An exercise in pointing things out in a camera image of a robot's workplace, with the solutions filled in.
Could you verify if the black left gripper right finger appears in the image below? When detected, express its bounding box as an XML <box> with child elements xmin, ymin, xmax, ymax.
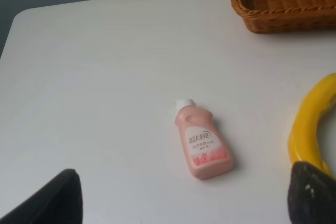
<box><xmin>287</xmin><ymin>162</ymin><xmax>335</xmax><ymax>224</ymax></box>

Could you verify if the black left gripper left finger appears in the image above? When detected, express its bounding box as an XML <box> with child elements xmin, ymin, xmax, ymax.
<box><xmin>1</xmin><ymin>169</ymin><xmax>83</xmax><ymax>224</ymax></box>

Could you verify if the yellow banana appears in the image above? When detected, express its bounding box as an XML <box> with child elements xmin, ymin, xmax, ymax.
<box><xmin>288</xmin><ymin>73</ymin><xmax>335</xmax><ymax>176</ymax></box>

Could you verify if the brown wicker basket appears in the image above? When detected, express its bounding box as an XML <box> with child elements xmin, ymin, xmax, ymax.
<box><xmin>230</xmin><ymin>0</ymin><xmax>335</xmax><ymax>34</ymax></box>

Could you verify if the pink detergent bottle white cap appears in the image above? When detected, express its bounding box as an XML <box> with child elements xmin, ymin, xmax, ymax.
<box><xmin>175</xmin><ymin>99</ymin><xmax>234</xmax><ymax>179</ymax></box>

